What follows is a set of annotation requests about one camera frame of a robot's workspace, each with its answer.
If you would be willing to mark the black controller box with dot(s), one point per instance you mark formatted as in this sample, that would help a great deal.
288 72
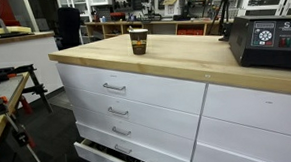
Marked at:
267 41

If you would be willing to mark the red storage bins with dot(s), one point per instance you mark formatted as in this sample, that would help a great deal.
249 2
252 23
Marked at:
190 32

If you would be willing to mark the black high back chair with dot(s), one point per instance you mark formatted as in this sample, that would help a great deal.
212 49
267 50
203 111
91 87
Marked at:
68 26

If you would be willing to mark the open white drawer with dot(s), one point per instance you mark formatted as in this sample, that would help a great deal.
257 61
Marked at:
96 156

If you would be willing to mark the white counter wooden top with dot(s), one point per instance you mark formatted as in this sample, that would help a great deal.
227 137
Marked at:
17 54

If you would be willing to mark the red machine housing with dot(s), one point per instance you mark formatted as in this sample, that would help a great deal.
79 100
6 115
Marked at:
1 11

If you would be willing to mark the brown paper coffee cup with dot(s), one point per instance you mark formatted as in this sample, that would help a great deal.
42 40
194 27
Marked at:
138 41

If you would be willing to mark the white glass door cabinet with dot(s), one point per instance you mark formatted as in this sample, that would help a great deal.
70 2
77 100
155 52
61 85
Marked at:
81 2

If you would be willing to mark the light wooden board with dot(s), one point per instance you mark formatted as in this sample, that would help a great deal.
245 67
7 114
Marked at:
9 30

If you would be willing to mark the red toolbox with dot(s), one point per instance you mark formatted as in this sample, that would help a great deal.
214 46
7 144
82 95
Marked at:
117 15

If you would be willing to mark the small blue bottle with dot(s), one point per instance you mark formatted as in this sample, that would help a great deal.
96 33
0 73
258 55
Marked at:
103 18

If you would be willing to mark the grey metal plate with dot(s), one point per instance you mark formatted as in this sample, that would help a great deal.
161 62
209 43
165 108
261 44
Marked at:
2 91

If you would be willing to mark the wooden shelf workbench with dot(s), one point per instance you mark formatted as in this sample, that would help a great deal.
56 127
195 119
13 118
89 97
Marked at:
116 27

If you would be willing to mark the house shaped cardboard box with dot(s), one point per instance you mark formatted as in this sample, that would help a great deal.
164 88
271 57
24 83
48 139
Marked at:
171 6

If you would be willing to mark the black camera tripod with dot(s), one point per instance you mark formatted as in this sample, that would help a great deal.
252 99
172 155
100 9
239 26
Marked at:
225 5

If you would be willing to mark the white drawer cabinet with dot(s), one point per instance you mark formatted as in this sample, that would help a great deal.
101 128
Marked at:
159 90

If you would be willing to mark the orange black bar clamp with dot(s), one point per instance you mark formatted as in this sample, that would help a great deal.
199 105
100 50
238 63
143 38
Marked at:
21 136

